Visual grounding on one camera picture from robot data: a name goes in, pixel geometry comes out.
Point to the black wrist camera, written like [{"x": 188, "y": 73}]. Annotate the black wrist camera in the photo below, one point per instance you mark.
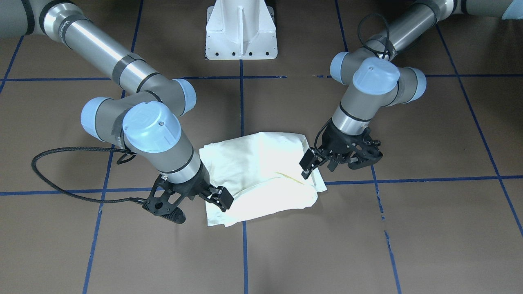
[
  {"x": 355, "y": 151},
  {"x": 160, "y": 206}
]

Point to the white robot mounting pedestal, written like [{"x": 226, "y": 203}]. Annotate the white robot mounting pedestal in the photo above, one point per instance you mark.
[{"x": 241, "y": 30}]

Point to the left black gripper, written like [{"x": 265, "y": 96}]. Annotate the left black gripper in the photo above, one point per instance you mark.
[{"x": 336, "y": 141}]

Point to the cream long-sleeve cat shirt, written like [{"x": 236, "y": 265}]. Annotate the cream long-sleeve cat shirt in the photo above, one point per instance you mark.
[{"x": 262, "y": 173}]

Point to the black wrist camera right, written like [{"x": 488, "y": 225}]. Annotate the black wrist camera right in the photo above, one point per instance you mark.
[{"x": 160, "y": 206}]

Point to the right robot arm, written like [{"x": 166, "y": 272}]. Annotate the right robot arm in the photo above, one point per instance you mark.
[{"x": 143, "y": 122}]

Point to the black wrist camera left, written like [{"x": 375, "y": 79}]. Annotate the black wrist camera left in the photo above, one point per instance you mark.
[{"x": 355, "y": 151}]

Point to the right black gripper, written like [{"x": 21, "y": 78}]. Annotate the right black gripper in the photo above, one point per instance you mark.
[{"x": 195, "y": 183}]

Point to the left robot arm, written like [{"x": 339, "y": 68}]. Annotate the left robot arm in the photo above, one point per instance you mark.
[{"x": 373, "y": 81}]

